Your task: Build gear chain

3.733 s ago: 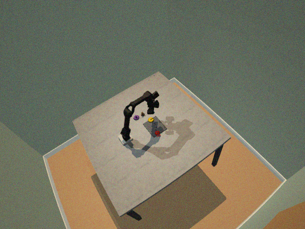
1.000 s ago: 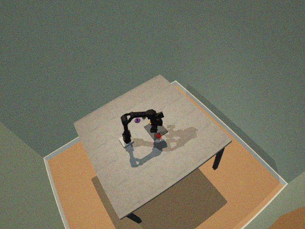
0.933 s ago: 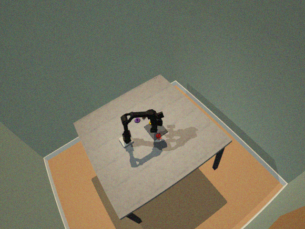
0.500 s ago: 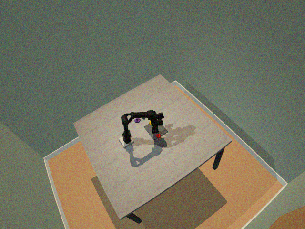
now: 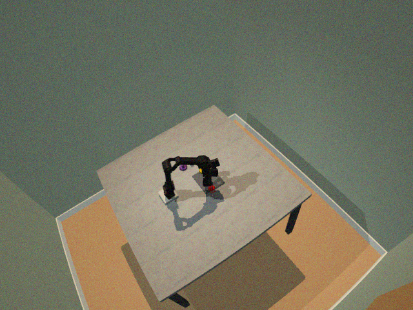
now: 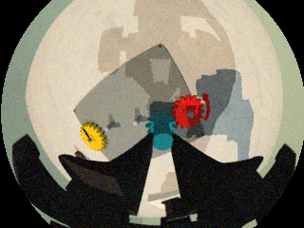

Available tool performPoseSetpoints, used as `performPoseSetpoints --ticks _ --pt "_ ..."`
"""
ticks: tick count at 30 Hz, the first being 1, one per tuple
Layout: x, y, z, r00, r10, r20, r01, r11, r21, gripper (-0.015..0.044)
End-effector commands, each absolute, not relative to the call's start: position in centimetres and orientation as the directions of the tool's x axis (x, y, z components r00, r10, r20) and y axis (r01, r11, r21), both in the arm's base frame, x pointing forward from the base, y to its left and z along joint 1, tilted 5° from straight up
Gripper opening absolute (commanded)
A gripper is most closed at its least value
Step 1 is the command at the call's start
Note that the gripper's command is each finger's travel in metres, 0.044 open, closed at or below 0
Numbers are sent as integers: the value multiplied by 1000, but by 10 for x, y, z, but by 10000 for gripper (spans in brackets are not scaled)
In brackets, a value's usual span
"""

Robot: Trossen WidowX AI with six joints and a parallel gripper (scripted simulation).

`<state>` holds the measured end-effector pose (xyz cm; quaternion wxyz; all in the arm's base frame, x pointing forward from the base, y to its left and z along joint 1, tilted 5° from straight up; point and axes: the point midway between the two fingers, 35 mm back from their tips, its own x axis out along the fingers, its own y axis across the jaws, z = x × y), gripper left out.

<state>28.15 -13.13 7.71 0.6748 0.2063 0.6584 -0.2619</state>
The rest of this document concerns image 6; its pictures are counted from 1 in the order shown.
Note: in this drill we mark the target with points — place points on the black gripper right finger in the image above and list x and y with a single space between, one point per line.
200 178

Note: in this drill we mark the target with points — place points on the red gear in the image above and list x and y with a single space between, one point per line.
183 107

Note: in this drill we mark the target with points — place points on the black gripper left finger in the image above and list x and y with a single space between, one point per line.
123 177

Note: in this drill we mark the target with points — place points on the red curved arrow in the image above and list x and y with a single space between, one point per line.
205 99

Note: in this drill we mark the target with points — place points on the yellow gear with black stripe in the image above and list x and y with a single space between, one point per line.
97 137

